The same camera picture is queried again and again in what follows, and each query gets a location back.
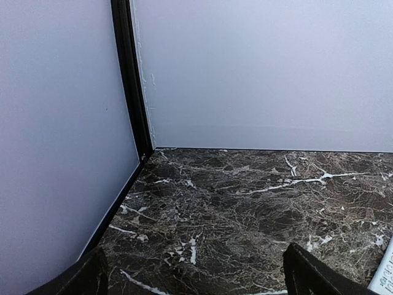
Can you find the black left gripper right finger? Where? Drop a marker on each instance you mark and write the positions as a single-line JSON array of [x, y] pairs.
[[305, 274]]

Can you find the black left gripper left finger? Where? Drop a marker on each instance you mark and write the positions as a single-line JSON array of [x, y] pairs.
[[86, 276]]

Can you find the white remote control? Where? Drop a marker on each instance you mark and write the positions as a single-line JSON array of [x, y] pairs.
[[382, 281]]

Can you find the black left corner post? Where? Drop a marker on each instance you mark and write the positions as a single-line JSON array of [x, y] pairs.
[[127, 54]]

